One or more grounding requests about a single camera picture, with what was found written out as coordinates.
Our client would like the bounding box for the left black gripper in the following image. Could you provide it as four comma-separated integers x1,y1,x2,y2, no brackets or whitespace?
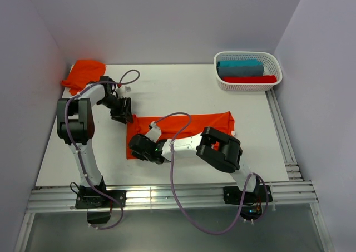
98,96,134,124

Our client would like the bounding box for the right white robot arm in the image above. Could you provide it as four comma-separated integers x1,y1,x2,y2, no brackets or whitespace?
128,126,260,202

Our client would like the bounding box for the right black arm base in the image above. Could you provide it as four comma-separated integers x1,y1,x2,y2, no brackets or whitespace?
219,185,275,218

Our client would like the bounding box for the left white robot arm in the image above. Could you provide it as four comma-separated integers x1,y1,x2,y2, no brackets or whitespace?
56,76,134,207

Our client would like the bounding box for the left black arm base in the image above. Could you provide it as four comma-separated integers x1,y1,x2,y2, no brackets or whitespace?
70,180,127,228

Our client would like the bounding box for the crumpled orange t-shirt pile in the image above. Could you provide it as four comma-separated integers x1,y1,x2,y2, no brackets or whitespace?
61,60,106,96

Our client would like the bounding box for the teal rolled t-shirt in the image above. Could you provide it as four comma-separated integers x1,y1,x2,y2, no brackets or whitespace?
217,59,263,68

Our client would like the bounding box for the grey rolled t-shirt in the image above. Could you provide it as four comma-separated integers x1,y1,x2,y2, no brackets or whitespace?
217,66,264,78

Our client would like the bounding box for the red rolled t-shirt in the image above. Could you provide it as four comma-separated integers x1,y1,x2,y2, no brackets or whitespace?
222,75,278,84

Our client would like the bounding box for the white plastic basket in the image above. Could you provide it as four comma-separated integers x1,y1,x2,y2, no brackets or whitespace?
213,51,283,91

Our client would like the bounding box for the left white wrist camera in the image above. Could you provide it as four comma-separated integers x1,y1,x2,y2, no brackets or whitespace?
115,86,131,95

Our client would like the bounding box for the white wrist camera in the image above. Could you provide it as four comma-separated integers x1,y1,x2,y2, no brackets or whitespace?
115,86,131,95
145,121,162,143

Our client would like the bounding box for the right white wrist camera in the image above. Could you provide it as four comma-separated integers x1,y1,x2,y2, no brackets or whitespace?
145,121,162,143

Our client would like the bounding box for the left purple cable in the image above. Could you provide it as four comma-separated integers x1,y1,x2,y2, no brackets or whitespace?
64,69,141,230

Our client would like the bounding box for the purple cable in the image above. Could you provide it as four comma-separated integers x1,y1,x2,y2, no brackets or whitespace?
64,69,141,230
154,112,270,235

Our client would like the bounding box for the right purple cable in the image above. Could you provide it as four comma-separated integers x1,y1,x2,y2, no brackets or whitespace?
154,112,270,235

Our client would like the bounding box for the aluminium rail frame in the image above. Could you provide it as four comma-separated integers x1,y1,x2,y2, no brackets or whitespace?
15,90,334,251

